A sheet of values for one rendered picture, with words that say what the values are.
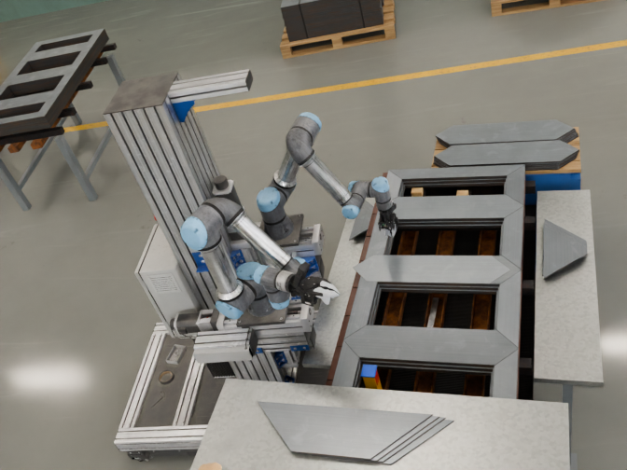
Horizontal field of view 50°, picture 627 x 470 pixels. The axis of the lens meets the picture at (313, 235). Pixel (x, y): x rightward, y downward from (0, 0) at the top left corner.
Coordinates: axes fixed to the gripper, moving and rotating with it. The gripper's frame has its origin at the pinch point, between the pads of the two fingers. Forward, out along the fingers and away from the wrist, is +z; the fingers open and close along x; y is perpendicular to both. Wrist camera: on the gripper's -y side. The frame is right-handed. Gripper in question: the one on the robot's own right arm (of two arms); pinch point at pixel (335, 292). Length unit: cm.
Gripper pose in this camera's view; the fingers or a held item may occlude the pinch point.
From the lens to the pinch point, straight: 239.5
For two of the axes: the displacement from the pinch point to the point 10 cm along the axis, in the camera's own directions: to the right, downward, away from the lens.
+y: 1.6, 8.1, 5.6
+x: -5.4, 5.5, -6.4
